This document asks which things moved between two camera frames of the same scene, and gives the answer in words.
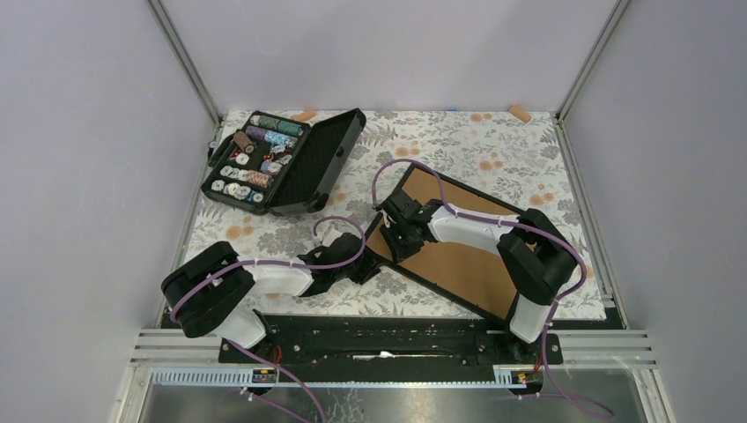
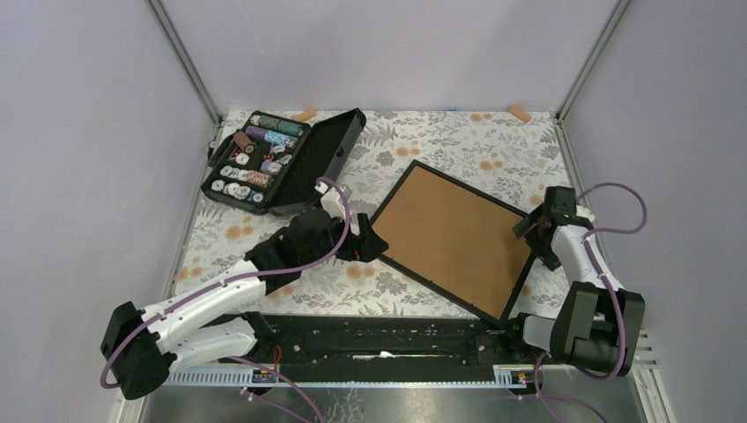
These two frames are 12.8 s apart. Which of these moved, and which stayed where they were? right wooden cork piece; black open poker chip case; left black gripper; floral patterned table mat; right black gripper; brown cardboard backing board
Moved: right black gripper; left black gripper
Stayed: right wooden cork piece; brown cardboard backing board; black open poker chip case; floral patterned table mat
